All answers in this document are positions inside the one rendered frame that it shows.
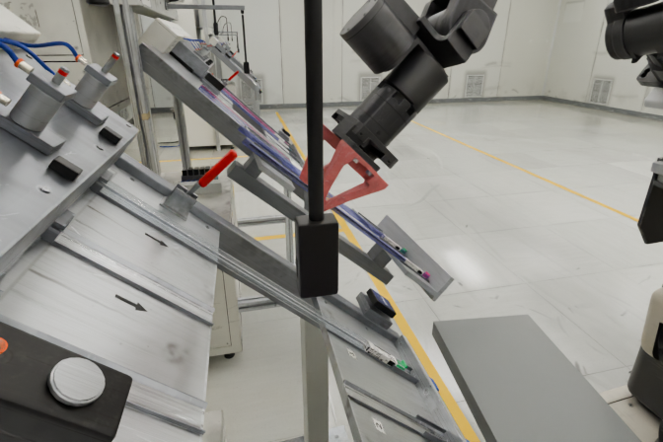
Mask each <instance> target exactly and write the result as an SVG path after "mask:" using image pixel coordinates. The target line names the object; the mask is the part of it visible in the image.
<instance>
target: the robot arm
mask: <svg viewBox="0 0 663 442"><path fill-rule="evenodd" d="M657 1H659V0H614V1H613V2H611V3H610V4H609V5H608V6H607V7H606V8H605V10H604V13H605V17H606V21H607V26H606V30H605V46H606V49H607V51H608V53H609V55H610V56H611V57H612V58H613V59H615V60H620V59H623V60H626V59H631V63H636V62H637V61H638V60H639V59H640V58H641V57H642V56H643V55H646V56H647V58H646V60H647V62H648V63H647V65H646V66H645V67H644V68H643V69H642V71H641V72H640V73H639V74H638V76H637V77H636V80H637V82H638V83H639V84H640V86H646V87H658V88H663V2H659V3H656V4H652V3H655V2H657ZM496 2H497V0H430V2H428V3H426V4H425V6H424V8H423V10H422V13H421V15H420V17H419V16H418V15H417V14H416V13H415V12H414V11H413V10H412V9H411V7H410V6H409V5H408V4H407V2H406V1H405V0H367V1H366V2H365V4H364V5H363V6H362V7H361V8H360V9H359V10H358V11H357V12H356V13H355V14H354V15H353V16H352V17H351V18H350V19H349V21H348V22H347V23H346V24H345V26H344V27H343V28H342V30H341V32H340V34H339V35H340V36H341V37H342V38H343V39H344V40H345V42H346V43H347V44H348V45H349V46H350V47H351V48H352V49H353V51H354V52H355V53H356V54H357V55H358V56H359V57H360V58H361V59H362V61H363V62H364V63H365V64H366V65H367V66H368V67H369V68H370V70H371V71H372V72H373V73H374V74H380V73H383V72H388V71H390V70H392V69H393V70H392V71H391V72H390V73H389V74H388V75H387V76H386V77H385V78H384V79H383V81H381V82H380V84H379V85H378V86H377V87H376V88H375V89H374V90H373V91H372V92H371V93H370V94H369V95H368V96H367V97H366V99H365V100H364V101H363V102H362V103H361V104H360V105H359V106H358V107H357V108H356V109H355V110H354V111H353V112H352V114H351V115H349V114H348V113H346V112H344V111H342V110H340V109H338V110H337V111H336V112H335V113H334V114H333V115H332V116H331V117H332V118H333V119H334V120H335V121H336V122H337V123H338V125H337V126H336V127H335V128H334V129H333V130H332V131H330V130H329V129H328V128H327V127H326V126H325V125H324V124H323V128H324V140H326V141H327V142H328V143H329V144H330V146H331V147H332V148H333V149H334V150H335V151H334V154H333V156H332V158H331V161H330V162H329V163H327V164H326V165H324V212H325V211H327V210H329V209H332V208H334V207H336V206H339V205H341V204H343V203H345V202H347V201H350V200H353V199H356V198H359V197H362V196H365V195H368V194H371V193H374V192H377V191H380V190H383V189H385V188H386V187H387V186H388V184H387V183H386V182H385V181H384V180H383V179H382V178H381V177H380V176H379V175H378V173H377V172H378V171H379V170H380V169H381V168H380V167H379V166H378V165H377V164H376V163H375V162H374V161H375V160H376V159H377V158H379V159H380V160H381V161H382V162H383V163H384V164H385V165H386V166H387V167H388V168H389V169H391V168H392V167H393V166H394V165H395V164H396V163H397V162H398V161H399V160H398V159H397V158H396V157H395V156H394V155H393V154H392V153H391V152H390V150H389V149H388V148H387V146H389V145H390V143H391V142H392V141H393V140H394V139H395V138H396V137H397V136H398V135H399V134H400V133H401V132H402V131H403V130H404V129H405V127H406V126H407V125H408V124H409V123H410V122H411V121H412V120H413V119H414V118H415V117H416V115H417V114H419V113H420V112H421V111H422V110H423V109H424V108H425V106H426V105H427V104H428V103H429V102H430V101H431V100H432V99H433V98H434V97H435V96H436V95H437V94H438V93H439V92H440V91H441V90H442V89H443V88H444V87H445V86H446V84H447V83H448V77H449V76H448V75H447V74H446V72H445V70H444V68H448V67H451V66H455V65H459V64H462V63H466V62H467V61H468V59H469V58H470V57H471V55H472V54H475V53H477V52H479V51H481V50H482V48H483V47H484V46H485V44H486V41H487V39H488V37H489V34H490V32H491V29H492V27H493V24H494V22H495V19H496V17H497V13H496V12H494V11H493V10H494V7H495V5H496ZM649 4H652V5H649ZM645 5H649V6H645ZM641 6H645V7H641ZM638 7H641V8H638ZM346 164H348V165H349V166H350V167H351V168H352V169H353V170H354V171H356V172H357V173H358V174H359V175H360V176H361V177H362V178H363V179H364V183H362V184H359V185H357V186H355V187H353V188H351V189H349V190H346V191H344V192H342V193H340V194H338V195H336V196H334V197H332V198H330V199H326V197H327V195H328V193H329V191H330V189H331V187H332V184H333V183H334V181H335V179H336V177H337V176H338V174H339V172H340V171H341V169H342V167H343V166H344V165H346Z"/></svg>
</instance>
